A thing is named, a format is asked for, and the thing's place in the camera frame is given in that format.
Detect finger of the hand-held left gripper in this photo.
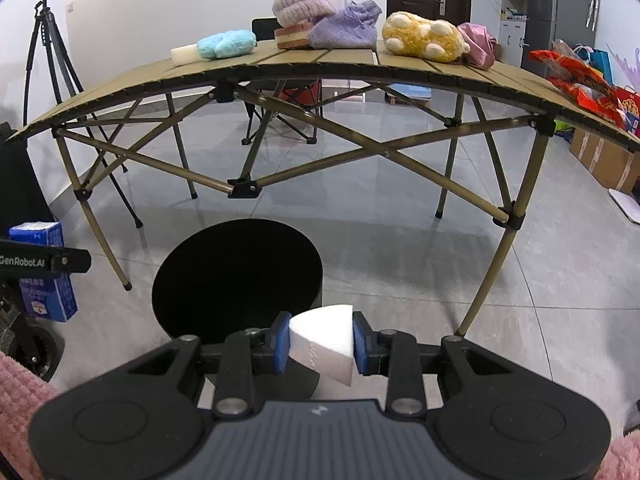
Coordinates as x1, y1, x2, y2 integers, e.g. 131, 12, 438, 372
54, 246, 92, 275

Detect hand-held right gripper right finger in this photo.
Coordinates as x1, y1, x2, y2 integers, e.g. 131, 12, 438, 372
352, 311, 507, 420

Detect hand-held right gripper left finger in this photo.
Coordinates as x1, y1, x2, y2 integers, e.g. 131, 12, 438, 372
127, 311, 292, 420

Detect white foam piece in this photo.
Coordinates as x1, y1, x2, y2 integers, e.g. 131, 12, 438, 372
289, 304, 356, 387

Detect blue tissue pack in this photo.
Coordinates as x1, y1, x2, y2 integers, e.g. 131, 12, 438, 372
9, 221, 79, 323

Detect black round trash bin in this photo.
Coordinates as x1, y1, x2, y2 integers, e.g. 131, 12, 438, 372
151, 219, 324, 401

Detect yellow plush toy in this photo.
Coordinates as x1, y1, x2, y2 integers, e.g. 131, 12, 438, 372
382, 11, 472, 64

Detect pink fluffy headband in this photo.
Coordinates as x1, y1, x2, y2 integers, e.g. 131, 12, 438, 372
272, 0, 337, 27

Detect person's left leg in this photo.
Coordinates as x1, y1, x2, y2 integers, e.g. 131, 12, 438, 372
0, 350, 66, 480

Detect person's leg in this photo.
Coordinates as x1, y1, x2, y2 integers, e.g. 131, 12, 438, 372
595, 432, 640, 480
0, 350, 66, 480

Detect black tripod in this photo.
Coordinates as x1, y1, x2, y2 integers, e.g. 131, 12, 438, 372
22, 0, 143, 228

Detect white foam block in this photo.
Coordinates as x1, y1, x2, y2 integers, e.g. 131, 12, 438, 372
171, 44, 201, 65

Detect blue fluffy cloth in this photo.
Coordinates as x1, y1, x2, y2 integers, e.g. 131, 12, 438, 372
196, 30, 257, 59

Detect person's right leg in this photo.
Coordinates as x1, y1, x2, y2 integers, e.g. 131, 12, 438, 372
595, 432, 640, 480

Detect tan folding camping table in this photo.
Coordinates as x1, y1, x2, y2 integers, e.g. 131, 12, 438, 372
5, 42, 640, 346

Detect black folding chair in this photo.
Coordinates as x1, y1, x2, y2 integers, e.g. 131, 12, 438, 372
241, 17, 321, 146

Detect white bathroom scale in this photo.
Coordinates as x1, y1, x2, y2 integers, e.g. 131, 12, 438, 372
607, 187, 640, 223

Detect large taped cardboard box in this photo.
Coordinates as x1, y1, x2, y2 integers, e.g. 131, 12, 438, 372
569, 127, 640, 196

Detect purple knit pouch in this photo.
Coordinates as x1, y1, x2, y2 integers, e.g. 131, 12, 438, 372
307, 0, 383, 50

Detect pink satin cloth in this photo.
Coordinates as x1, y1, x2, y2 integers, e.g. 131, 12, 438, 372
457, 22, 498, 68

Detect small red snack bag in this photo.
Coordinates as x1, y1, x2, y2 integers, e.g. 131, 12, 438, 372
547, 76, 632, 128

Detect white cabinet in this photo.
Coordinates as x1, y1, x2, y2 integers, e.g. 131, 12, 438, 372
499, 0, 530, 68

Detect red gift box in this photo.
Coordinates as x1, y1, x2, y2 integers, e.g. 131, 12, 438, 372
612, 86, 640, 137

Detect blue gift bag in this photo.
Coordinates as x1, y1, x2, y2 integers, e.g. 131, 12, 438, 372
590, 49, 613, 86

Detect purple feathery decoration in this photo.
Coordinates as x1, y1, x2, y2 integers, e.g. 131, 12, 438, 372
607, 47, 640, 91

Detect grey refrigerator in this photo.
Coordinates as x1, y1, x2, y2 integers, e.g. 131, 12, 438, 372
520, 0, 601, 66

